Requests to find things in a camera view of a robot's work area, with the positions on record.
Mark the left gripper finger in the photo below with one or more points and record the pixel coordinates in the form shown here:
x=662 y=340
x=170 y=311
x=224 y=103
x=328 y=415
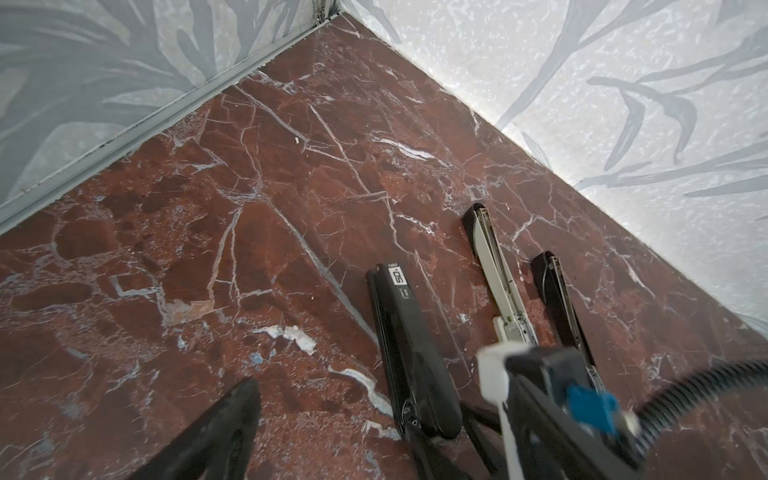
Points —
x=217 y=445

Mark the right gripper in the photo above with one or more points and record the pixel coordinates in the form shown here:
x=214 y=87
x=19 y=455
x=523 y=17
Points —
x=483 y=428

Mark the beige stapler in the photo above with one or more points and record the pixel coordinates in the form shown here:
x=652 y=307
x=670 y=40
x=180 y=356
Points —
x=512 y=323

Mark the black stapler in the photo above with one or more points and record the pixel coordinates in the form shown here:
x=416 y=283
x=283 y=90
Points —
x=551 y=285
x=421 y=391

